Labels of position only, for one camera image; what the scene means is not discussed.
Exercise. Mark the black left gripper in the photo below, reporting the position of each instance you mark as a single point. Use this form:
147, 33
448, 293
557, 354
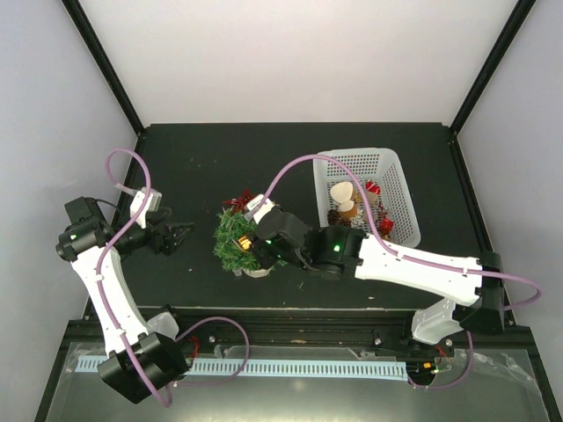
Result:
167, 245

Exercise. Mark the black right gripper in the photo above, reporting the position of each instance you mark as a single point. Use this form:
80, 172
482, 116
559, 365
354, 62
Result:
266, 259

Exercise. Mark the gold gift box ornament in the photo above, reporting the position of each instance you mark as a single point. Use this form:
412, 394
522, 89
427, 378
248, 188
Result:
244, 243

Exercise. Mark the small green christmas tree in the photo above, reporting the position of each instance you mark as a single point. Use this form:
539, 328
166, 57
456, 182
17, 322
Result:
234, 236

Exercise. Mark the red star tree topper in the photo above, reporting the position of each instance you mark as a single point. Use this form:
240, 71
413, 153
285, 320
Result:
238, 204

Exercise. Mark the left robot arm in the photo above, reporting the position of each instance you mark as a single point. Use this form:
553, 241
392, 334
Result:
143, 357

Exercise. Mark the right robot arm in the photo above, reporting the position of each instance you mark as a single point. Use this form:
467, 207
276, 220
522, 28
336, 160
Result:
470, 301

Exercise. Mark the white tree pot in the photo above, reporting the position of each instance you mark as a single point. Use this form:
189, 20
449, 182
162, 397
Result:
260, 273

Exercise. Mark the brown pine cone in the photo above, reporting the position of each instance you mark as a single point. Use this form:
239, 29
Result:
333, 217

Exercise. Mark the white round foam ornament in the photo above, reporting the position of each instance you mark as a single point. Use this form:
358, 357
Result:
342, 192

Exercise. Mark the burlap bow ornament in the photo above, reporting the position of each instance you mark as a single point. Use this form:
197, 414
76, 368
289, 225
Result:
371, 208

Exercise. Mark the red gift box ornament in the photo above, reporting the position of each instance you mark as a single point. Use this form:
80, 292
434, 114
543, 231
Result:
386, 226

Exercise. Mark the red berry sprig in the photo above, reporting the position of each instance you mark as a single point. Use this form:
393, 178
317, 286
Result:
381, 210

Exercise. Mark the white perforated plastic basket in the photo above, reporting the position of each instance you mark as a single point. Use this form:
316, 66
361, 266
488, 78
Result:
381, 166

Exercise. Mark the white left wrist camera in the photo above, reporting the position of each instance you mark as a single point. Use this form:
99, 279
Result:
143, 202

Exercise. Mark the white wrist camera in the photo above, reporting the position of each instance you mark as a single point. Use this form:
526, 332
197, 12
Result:
256, 208
143, 202

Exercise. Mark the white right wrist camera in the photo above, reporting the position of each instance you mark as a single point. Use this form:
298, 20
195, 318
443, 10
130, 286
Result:
256, 208

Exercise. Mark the light blue cable duct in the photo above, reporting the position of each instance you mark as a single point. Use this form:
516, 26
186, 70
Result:
380, 370

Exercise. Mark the black frame post left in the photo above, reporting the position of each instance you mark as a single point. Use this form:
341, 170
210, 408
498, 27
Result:
88, 34

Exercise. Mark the black frame post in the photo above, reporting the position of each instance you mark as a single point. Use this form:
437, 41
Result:
88, 34
508, 33

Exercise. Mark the black frame post right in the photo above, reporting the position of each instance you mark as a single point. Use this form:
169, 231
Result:
508, 33

